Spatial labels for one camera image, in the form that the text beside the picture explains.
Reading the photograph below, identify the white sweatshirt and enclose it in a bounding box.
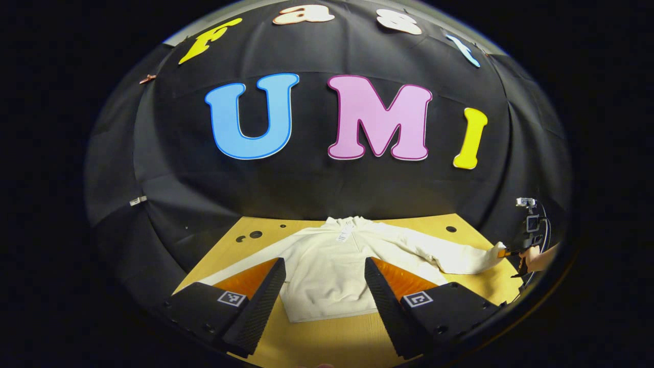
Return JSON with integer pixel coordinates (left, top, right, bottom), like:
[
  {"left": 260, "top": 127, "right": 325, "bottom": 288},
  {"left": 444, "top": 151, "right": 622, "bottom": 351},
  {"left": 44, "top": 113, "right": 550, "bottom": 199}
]
[{"left": 197, "top": 216, "right": 506, "bottom": 324}]

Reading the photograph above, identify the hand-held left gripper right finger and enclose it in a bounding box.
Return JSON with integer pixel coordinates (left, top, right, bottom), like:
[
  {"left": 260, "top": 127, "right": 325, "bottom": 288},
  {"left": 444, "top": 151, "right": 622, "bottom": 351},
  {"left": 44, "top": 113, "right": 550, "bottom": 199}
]
[{"left": 363, "top": 257, "right": 502, "bottom": 360}]

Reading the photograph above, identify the black backdrop cloth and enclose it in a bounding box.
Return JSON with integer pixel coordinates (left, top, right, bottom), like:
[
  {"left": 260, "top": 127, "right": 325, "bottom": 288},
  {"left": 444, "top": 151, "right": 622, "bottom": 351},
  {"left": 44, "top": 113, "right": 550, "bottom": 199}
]
[{"left": 84, "top": 0, "right": 573, "bottom": 307}]

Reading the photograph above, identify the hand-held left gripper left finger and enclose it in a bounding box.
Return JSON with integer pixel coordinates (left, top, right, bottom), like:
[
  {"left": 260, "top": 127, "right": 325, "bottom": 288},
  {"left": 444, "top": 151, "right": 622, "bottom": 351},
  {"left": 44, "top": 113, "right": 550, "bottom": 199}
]
[{"left": 158, "top": 257, "right": 287, "bottom": 358}]

